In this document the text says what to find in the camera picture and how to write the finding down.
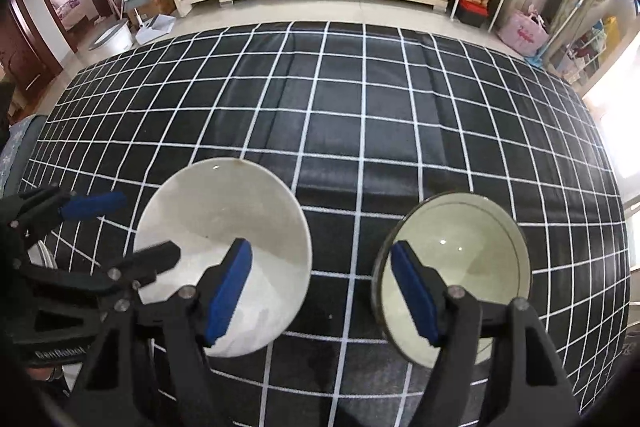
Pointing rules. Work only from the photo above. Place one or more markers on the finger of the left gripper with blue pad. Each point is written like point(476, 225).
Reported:
point(142, 268)
point(81, 208)

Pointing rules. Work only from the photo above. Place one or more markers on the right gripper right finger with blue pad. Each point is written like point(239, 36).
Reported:
point(421, 288)

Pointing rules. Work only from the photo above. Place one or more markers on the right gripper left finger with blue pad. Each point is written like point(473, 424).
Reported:
point(234, 271)

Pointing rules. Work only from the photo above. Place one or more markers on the green patterned bowl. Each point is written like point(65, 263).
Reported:
point(471, 241)

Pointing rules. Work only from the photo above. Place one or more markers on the white bowl floral outside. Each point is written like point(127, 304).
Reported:
point(202, 209)

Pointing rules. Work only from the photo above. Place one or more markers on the grey sofa cover embroidered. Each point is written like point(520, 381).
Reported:
point(16, 152)

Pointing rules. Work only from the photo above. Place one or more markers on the dark brown wooden door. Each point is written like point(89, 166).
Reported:
point(25, 57)

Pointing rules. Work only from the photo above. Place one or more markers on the white mop bucket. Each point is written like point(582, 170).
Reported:
point(114, 40)

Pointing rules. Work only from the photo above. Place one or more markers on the black white grid tablecloth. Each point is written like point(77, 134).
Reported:
point(362, 122)

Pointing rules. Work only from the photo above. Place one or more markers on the white dustpan with broom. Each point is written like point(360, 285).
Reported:
point(151, 28)

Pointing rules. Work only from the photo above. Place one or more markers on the pink tote bag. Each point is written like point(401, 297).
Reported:
point(524, 32)

